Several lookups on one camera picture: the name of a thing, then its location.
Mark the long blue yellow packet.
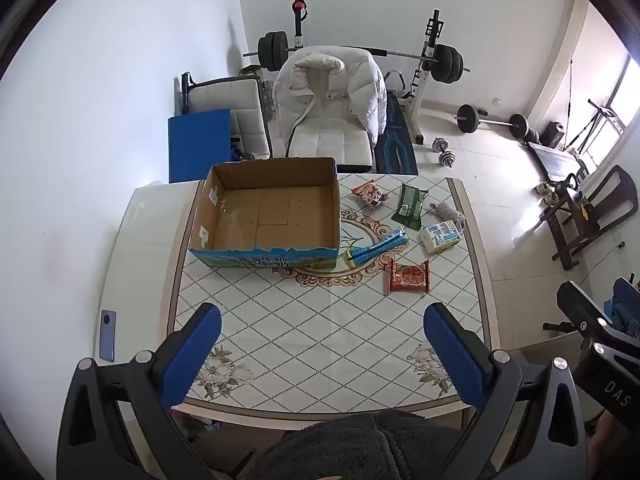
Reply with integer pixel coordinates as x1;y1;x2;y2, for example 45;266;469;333
342;227;407;268

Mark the long barbell with black plates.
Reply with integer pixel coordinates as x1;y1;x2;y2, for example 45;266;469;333
243;31;471;84

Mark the cardboard box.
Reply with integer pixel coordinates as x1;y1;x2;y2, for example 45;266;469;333
188;157;342;272

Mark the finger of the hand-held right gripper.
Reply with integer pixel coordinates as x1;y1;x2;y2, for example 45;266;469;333
602;276;640;339
556;280;617;343

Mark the short barbell with black plates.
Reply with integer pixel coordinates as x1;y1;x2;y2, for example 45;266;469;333
454;104;530;139

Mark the blue smartphone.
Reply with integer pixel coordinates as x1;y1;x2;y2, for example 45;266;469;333
98;310;117;362

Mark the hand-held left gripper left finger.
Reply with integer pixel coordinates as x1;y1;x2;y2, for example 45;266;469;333
56;303;223;480

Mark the person's right hand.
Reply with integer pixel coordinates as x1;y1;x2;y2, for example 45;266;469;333
591;409;623;480

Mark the red snack packet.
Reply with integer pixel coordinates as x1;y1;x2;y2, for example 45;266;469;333
385;258;431;296

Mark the white blue tissue pack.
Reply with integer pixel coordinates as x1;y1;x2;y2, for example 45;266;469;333
419;220;462;255

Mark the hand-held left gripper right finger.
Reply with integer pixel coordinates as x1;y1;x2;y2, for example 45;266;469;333
422;302;594;480

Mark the white down jacket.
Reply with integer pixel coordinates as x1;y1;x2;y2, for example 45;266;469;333
272;46;387;147

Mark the black tripod stand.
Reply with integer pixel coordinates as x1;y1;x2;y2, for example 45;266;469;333
565;59;626;154

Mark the black bag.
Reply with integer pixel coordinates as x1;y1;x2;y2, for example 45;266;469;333
540;121;566;149

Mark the grey plush toy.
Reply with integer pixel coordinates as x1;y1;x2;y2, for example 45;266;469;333
427;202;466;231

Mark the window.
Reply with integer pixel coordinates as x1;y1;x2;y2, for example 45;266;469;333
585;54;640;166

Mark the person's dark fleece clothing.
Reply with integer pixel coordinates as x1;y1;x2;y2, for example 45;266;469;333
244;407;497;480

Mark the green snack packet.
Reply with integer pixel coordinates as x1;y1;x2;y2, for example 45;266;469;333
391;183;430;232

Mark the black blue weight bench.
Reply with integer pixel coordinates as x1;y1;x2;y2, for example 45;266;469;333
375;71;419;176

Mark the white table with patterned top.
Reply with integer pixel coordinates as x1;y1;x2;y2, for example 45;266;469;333
95;172;501;431

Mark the orange snack packet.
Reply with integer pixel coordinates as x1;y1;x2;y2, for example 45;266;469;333
351;182;390;210

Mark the white padded chair black frame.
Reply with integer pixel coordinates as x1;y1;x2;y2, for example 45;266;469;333
180;72;274;162

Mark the white padded office chair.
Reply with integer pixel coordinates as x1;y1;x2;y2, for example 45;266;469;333
286;67;377;172

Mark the white black barbell rack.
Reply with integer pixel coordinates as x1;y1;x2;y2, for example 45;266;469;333
290;0;447;147

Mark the pair of light shoes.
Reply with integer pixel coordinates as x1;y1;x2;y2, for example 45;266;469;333
534;182;560;206

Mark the blue folded mat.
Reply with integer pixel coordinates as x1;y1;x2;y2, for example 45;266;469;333
168;109;232;184

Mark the dark wooden chair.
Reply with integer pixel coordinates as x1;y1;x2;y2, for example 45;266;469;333
539;165;639;271

